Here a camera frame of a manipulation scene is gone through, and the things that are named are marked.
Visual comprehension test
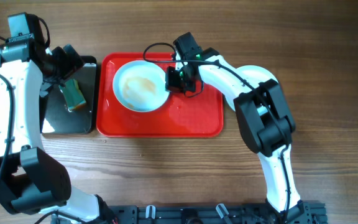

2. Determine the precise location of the green yellow sponge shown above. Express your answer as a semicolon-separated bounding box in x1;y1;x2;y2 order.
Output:
59;79;86;111

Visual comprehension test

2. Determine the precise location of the light blue plate top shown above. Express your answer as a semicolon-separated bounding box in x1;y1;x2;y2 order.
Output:
112;60;170;113

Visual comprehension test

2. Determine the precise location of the light blue plate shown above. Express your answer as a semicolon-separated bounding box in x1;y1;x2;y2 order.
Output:
225;65;278;111
112;60;170;113

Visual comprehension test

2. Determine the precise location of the light blue plate bottom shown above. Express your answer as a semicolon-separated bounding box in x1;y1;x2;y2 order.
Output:
225;65;278;111

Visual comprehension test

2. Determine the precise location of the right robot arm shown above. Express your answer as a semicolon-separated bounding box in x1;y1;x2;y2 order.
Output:
166;32;300;222

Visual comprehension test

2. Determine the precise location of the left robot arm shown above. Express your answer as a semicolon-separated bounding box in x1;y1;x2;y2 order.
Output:
0;12;117;223

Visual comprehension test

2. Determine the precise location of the red plastic tray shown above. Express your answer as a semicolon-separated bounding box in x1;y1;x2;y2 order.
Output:
96;52;224;138

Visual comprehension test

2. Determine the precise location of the black rectangular tray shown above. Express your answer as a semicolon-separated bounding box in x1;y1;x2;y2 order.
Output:
40;55;99;134

